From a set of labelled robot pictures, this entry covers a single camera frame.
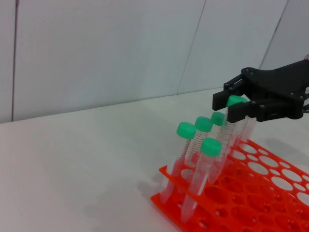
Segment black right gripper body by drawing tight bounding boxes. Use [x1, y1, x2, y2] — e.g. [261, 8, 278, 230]
[240, 59, 309, 120]

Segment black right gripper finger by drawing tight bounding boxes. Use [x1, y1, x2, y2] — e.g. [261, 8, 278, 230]
[227, 98, 304, 123]
[212, 74, 250, 111]

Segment test tube with black graduations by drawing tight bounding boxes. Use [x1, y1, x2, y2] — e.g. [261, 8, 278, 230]
[208, 95, 249, 186]

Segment orange plastic test tube rack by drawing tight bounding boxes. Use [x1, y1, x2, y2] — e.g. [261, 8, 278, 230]
[150, 139, 309, 232]

